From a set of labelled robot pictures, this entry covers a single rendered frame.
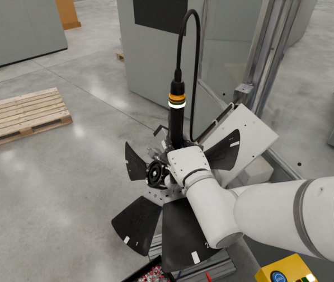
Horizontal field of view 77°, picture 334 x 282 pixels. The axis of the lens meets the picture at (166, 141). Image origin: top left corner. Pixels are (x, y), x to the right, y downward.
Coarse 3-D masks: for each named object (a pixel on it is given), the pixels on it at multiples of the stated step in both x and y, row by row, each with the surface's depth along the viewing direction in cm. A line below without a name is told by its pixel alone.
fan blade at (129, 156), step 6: (126, 144) 113; (126, 150) 113; (132, 150) 107; (126, 156) 115; (132, 156) 108; (138, 156) 102; (132, 162) 110; (138, 162) 104; (144, 162) 98; (132, 168) 113; (138, 168) 107; (144, 168) 101; (132, 174) 115; (138, 174) 110; (144, 174) 105; (132, 180) 118
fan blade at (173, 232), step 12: (168, 204) 79; (180, 204) 80; (168, 216) 77; (180, 216) 76; (192, 216) 76; (168, 228) 74; (180, 228) 73; (192, 228) 72; (168, 240) 71; (180, 240) 70; (192, 240) 69; (204, 240) 69; (168, 252) 69; (180, 252) 68; (192, 252) 67; (204, 252) 66; (216, 252) 65; (168, 264) 67; (180, 264) 66; (192, 264) 65
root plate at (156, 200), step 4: (148, 188) 91; (148, 192) 92; (152, 192) 91; (156, 192) 91; (160, 192) 91; (144, 196) 92; (148, 196) 92; (152, 196) 92; (160, 196) 91; (152, 200) 92; (156, 200) 92; (160, 200) 91; (160, 204) 92
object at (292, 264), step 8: (288, 256) 77; (296, 256) 77; (272, 264) 75; (280, 264) 75; (288, 264) 75; (296, 264) 75; (304, 264) 75; (264, 272) 73; (272, 272) 73; (288, 272) 73; (296, 272) 73; (304, 272) 73; (264, 280) 74; (272, 280) 71; (288, 280) 71
